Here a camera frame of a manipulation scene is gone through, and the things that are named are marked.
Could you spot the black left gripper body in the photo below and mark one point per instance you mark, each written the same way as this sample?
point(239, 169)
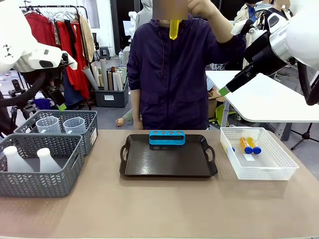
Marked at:
point(53, 85)

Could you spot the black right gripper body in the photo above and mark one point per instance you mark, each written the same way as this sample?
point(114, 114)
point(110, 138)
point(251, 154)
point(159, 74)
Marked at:
point(264, 54)

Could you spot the clear plastic measuring beaker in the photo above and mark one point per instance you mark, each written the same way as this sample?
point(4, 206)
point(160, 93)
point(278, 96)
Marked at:
point(48, 125)
point(74, 127)

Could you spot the white translucent conical flask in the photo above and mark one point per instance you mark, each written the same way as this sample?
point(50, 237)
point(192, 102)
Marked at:
point(15, 161)
point(48, 163)

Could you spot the yellow liquid test tube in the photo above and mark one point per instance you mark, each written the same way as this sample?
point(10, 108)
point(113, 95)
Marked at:
point(174, 31)

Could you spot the person's right forearm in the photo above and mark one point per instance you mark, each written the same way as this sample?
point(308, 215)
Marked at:
point(136, 109)

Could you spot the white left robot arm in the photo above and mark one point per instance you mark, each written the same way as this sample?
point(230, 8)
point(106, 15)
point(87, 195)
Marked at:
point(22, 37)

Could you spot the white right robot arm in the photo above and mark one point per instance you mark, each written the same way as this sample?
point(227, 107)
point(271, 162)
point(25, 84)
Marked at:
point(301, 30)

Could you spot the person's left forearm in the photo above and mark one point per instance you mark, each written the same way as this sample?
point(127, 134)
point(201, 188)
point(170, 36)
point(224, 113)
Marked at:
point(219, 25)

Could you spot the background figure's hand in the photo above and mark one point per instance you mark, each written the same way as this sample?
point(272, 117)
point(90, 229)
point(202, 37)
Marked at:
point(119, 122)

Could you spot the person's left hand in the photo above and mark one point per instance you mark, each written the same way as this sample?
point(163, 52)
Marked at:
point(199, 7)

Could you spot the blue hanging garment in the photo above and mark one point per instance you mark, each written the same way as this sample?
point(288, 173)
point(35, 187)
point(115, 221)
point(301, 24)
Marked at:
point(72, 92)

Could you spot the white side table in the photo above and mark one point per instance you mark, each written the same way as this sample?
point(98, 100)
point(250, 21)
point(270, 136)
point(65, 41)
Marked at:
point(264, 102)

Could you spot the brown cardboard box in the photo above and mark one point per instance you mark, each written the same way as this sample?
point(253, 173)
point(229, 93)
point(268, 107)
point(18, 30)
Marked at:
point(214, 103)

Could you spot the red hanging garment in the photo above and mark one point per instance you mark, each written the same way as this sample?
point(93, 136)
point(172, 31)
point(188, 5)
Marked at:
point(72, 54)

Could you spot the grey paper roll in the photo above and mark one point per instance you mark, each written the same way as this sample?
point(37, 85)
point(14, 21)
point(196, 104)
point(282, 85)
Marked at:
point(90, 77)

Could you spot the background person in dark vest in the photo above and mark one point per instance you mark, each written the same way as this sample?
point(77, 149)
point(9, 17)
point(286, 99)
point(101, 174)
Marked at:
point(271, 10)

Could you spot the background person in beige coat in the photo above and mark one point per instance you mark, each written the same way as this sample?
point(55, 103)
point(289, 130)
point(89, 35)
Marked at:
point(245, 12)

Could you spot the grey storage bin with label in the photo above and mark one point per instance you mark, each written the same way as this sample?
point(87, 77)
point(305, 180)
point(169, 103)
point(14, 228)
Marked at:
point(111, 97)

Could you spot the tall white paper roll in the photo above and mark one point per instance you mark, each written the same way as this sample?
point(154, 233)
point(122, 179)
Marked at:
point(104, 74)

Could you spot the brown paper roll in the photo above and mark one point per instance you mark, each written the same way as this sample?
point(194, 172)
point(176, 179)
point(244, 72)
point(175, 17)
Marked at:
point(110, 81)

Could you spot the beige hanging garment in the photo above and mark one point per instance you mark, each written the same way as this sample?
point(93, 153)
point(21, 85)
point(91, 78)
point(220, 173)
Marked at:
point(87, 37)

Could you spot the small black stool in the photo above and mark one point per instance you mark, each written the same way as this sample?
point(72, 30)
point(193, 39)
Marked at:
point(104, 52)

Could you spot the short white paper roll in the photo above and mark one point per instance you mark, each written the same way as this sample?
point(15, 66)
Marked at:
point(117, 81)

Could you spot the person in purple jacket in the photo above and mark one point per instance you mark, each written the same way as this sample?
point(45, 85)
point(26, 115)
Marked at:
point(172, 82)

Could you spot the large grey woven plastic basket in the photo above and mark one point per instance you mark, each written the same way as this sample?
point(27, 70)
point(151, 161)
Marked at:
point(42, 181)

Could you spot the black clothes rack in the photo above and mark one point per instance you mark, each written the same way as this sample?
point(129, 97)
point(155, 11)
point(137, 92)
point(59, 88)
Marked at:
point(84, 15)

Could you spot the black tripod stand legs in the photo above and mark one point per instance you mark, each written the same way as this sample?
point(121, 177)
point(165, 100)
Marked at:
point(305, 137)

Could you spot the white perforated plastic basket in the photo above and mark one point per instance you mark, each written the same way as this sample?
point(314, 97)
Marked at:
point(264, 164)

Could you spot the blue test tube rack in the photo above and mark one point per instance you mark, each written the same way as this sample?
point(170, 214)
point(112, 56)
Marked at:
point(167, 139)

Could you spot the grey hooded mannequin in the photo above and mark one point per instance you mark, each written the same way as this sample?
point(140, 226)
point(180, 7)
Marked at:
point(144, 15)

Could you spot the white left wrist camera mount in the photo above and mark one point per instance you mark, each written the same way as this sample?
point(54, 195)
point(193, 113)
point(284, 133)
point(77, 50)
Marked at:
point(69, 61)

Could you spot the camera on black tripod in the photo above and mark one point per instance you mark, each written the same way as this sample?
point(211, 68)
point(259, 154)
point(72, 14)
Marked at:
point(18, 99)

